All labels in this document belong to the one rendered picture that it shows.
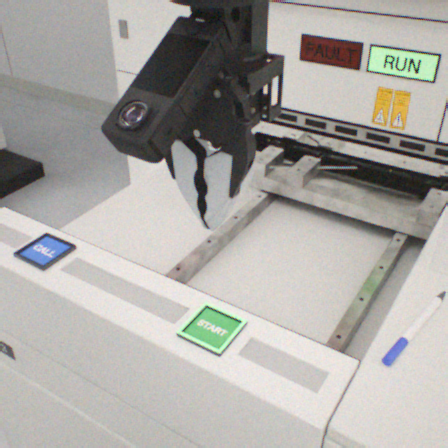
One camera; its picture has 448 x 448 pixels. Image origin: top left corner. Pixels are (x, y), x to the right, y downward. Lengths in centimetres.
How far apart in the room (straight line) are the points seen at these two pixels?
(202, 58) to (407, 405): 36
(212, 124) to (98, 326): 31
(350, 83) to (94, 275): 59
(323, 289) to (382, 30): 45
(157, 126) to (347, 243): 65
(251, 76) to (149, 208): 66
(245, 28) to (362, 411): 35
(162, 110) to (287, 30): 70
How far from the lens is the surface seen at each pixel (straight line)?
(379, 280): 84
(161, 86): 38
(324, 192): 98
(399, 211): 96
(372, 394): 54
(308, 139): 107
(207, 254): 88
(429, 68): 96
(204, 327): 58
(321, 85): 104
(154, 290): 63
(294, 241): 95
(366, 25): 98
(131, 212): 104
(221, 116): 41
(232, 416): 57
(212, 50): 39
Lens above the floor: 137
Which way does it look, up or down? 34 degrees down
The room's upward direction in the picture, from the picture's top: straight up
